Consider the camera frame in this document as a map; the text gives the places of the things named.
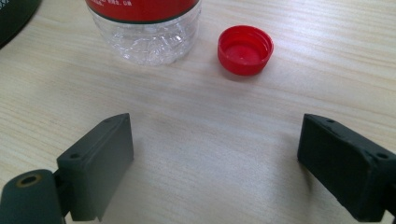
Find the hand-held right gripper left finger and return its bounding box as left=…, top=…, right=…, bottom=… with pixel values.
left=56, top=112, right=134, bottom=222

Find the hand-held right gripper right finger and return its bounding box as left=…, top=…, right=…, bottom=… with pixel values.
left=296, top=113, right=396, bottom=223

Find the clear plastic bottle red label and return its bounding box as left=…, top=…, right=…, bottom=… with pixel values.
left=84, top=0, right=203, bottom=67

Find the red plastic bottle cap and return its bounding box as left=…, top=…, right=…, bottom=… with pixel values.
left=217, top=24, right=275, bottom=77

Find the dark round object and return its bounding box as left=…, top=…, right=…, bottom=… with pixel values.
left=0, top=0, right=43, bottom=50

